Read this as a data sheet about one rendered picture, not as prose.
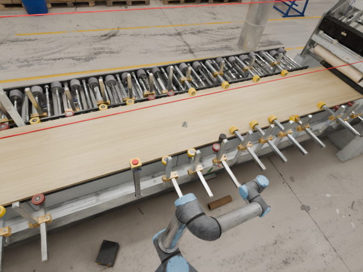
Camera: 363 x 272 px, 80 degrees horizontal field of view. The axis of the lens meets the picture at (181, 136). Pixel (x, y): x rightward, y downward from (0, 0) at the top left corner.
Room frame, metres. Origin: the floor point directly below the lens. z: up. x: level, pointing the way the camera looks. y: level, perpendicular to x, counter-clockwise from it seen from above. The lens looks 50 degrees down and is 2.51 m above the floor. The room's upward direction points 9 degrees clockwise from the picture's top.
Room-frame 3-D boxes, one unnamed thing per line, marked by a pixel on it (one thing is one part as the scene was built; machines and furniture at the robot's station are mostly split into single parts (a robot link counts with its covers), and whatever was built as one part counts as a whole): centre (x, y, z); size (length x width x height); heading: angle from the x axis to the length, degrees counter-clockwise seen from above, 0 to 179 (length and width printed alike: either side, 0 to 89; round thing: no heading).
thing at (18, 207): (0.40, 0.92, 0.91); 0.03 x 0.03 x 0.48; 31
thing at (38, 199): (0.54, 0.95, 0.85); 0.08 x 0.08 x 0.11
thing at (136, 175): (0.78, 0.28, 0.93); 0.05 x 0.05 x 0.45; 31
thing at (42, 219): (0.41, 0.90, 0.82); 0.13 x 0.06 x 0.05; 121
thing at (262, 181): (0.83, -0.62, 1.14); 0.10 x 0.09 x 0.12; 126
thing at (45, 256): (0.37, 0.85, 0.82); 0.43 x 0.03 x 0.04; 31
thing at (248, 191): (0.75, -0.54, 1.14); 0.12 x 0.12 x 0.09; 36
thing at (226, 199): (1.14, -0.59, 0.04); 0.30 x 0.08 x 0.08; 121
